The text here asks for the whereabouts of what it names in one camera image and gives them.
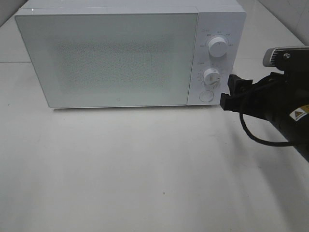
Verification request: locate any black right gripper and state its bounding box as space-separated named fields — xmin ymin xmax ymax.
xmin=220 ymin=72 xmax=290 ymax=126

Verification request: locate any round white door button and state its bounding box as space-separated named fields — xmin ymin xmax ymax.
xmin=199 ymin=90 xmax=214 ymax=102

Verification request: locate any white timer knob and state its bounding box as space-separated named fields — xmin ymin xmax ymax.
xmin=203 ymin=68 xmax=221 ymax=86

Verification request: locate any white microwave door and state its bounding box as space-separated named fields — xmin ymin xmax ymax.
xmin=15 ymin=14 xmax=197 ymax=108

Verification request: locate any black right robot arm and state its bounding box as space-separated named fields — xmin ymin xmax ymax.
xmin=220 ymin=72 xmax=309 ymax=160

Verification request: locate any upper white power knob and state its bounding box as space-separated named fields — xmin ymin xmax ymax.
xmin=208 ymin=36 xmax=228 ymax=58

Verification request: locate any white microwave oven body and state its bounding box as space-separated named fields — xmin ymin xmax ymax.
xmin=15 ymin=0 xmax=246 ymax=108

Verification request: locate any black camera cable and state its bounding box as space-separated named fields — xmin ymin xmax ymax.
xmin=239 ymin=111 xmax=293 ymax=147

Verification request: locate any wrist camera with silver heatsink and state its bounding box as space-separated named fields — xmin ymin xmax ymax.
xmin=263 ymin=46 xmax=309 ymax=72

